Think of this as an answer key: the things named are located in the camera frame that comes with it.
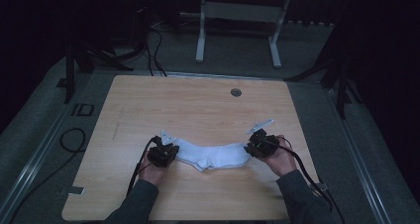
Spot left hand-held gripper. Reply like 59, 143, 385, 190
146, 129, 180, 168

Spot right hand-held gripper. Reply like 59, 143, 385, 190
243, 118, 281, 160

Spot white sock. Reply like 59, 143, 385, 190
177, 158, 250, 173
173, 137, 252, 169

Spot person's left hand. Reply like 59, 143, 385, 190
138, 160, 168, 188

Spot person's right hand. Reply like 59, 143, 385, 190
262, 134, 298, 178

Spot black metal stand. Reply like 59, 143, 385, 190
62, 35, 135, 105
284, 22, 365, 120

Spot left hand-held gripper black cable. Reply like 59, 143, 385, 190
126, 135, 162, 197

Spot hand-held gripper black cable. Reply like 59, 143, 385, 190
126, 135, 162, 197
262, 138, 346, 224

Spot right hand-held gripper black cable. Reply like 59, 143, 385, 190
262, 138, 346, 224

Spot black floor cable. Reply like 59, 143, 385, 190
8, 127, 87, 224

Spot black cables at back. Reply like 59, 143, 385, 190
144, 25, 168, 77

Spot white metal desk frame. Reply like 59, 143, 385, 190
195, 0, 293, 69

